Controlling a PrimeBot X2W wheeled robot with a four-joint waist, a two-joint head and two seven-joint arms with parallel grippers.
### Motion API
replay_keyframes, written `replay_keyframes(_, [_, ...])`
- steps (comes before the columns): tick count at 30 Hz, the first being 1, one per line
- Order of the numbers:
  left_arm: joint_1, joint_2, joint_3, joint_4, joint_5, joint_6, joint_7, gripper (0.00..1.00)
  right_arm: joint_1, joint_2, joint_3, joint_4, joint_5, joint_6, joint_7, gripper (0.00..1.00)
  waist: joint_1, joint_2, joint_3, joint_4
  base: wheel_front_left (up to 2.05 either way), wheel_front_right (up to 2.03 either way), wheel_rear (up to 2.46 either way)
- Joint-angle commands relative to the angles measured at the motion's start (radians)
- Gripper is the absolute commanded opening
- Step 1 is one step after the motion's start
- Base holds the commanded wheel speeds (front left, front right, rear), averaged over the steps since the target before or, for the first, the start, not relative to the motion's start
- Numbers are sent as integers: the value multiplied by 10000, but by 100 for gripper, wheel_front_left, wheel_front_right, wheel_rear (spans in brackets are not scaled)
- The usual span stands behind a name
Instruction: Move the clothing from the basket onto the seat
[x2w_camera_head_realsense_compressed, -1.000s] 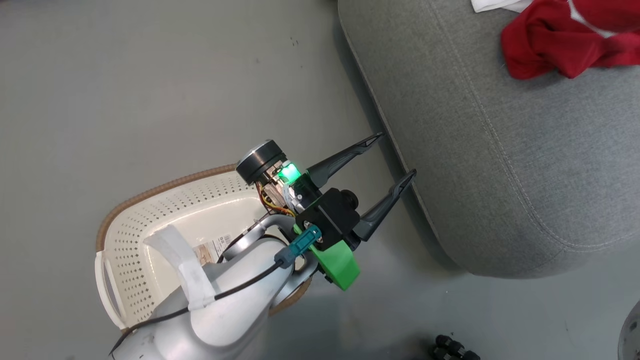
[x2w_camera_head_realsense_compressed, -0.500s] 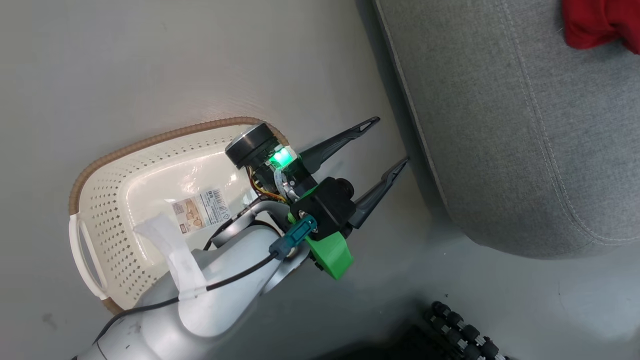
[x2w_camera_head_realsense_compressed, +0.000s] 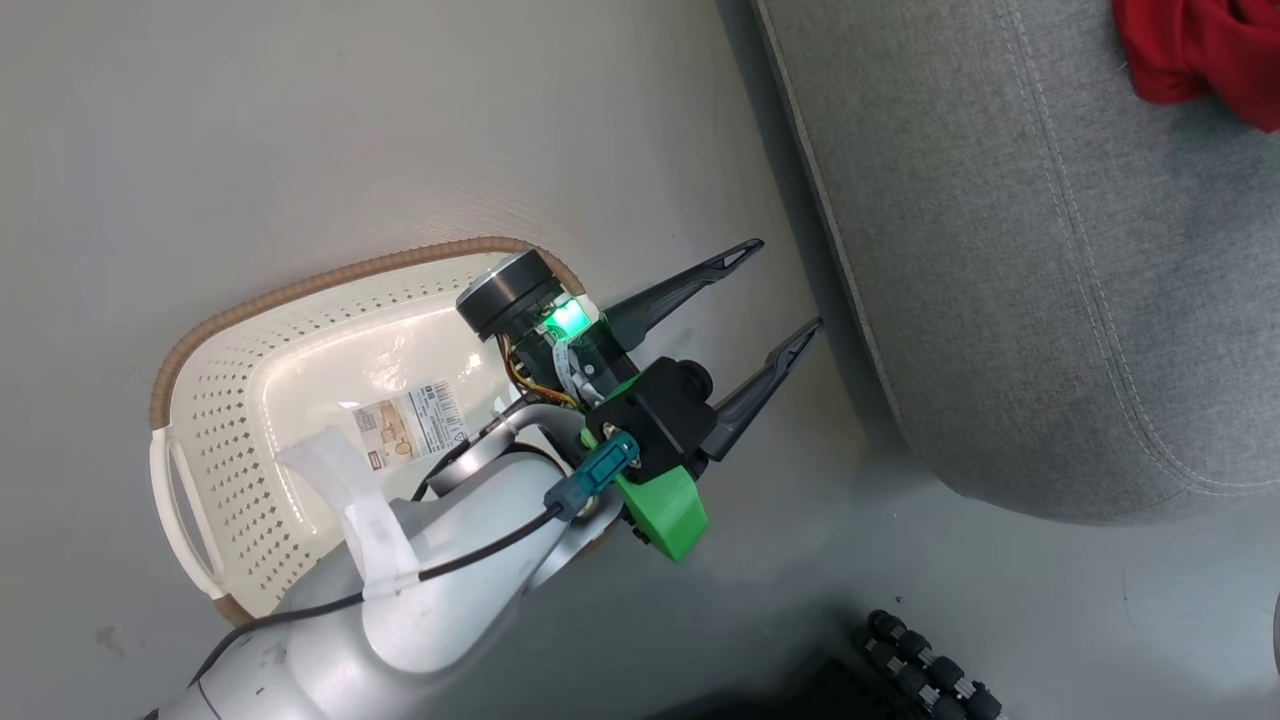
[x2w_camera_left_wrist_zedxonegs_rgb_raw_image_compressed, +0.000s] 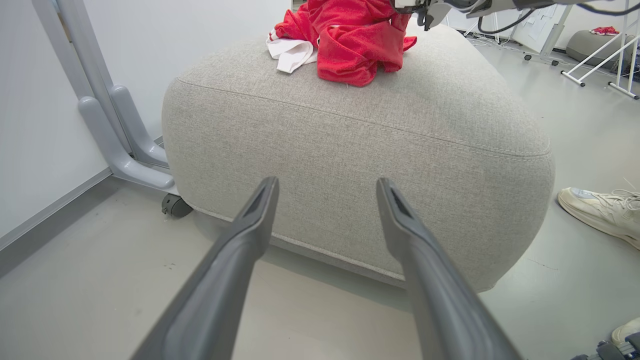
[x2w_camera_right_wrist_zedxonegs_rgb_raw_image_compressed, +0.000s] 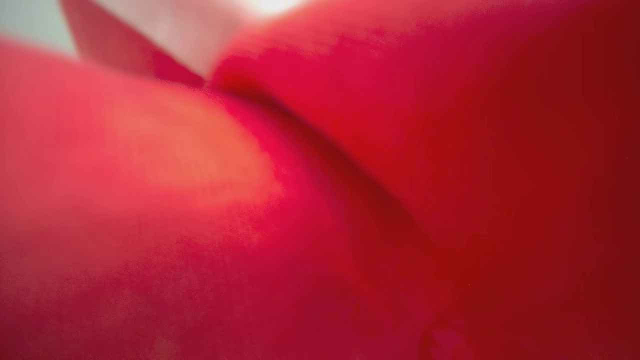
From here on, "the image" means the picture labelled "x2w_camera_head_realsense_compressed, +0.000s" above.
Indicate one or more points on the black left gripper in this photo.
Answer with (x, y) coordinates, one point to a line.
(585, 350)

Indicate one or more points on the red clothing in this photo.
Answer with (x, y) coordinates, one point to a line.
(1200, 50)

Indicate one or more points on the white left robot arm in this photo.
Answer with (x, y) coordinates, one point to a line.
(450, 590)

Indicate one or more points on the white perforated laundry basket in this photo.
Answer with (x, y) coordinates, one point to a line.
(230, 400)

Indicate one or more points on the grey fabric sofa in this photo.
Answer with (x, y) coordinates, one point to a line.
(1000, 250)

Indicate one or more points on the paper label sticker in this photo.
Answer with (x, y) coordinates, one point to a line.
(410, 425)

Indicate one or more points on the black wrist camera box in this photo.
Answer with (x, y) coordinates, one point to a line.
(655, 415)

